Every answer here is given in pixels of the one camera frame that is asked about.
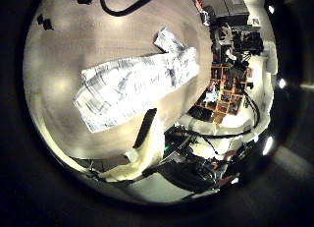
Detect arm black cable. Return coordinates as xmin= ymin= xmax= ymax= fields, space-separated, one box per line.
xmin=99 ymin=0 xmax=165 ymax=18
xmin=173 ymin=88 xmax=263 ymax=141

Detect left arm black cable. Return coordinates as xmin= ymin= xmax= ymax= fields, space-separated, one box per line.
xmin=99 ymin=0 xmax=165 ymax=18

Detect small black object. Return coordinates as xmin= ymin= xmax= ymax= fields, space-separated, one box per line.
xmin=35 ymin=13 xmax=55 ymax=31

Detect wooden bookshelf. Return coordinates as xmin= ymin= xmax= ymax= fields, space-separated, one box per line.
xmin=189 ymin=64 xmax=257 ymax=124

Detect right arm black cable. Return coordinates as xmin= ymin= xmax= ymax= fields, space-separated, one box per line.
xmin=173 ymin=88 xmax=263 ymax=141

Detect white blue plaid shirt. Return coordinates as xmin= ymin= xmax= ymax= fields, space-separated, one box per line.
xmin=72 ymin=27 xmax=201 ymax=134

